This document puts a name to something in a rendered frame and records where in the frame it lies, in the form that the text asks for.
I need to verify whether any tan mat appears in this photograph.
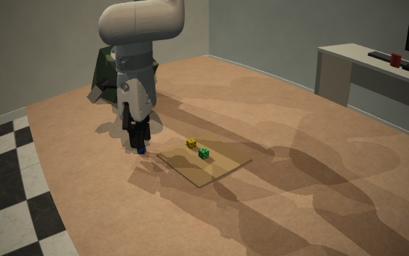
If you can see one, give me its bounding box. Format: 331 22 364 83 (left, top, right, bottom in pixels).
157 134 252 188

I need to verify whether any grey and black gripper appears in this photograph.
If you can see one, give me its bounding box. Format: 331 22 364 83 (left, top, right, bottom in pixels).
116 63 156 149

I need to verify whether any yellow die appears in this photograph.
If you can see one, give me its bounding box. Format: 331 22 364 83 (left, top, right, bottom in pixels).
186 138 196 149

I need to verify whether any green die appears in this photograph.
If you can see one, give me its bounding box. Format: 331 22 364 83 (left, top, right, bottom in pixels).
199 148 209 159

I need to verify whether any blue die with white pips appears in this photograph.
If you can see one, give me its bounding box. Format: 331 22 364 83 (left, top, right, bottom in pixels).
137 145 146 154

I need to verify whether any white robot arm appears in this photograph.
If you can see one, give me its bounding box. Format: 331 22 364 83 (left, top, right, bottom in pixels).
87 0 185 104

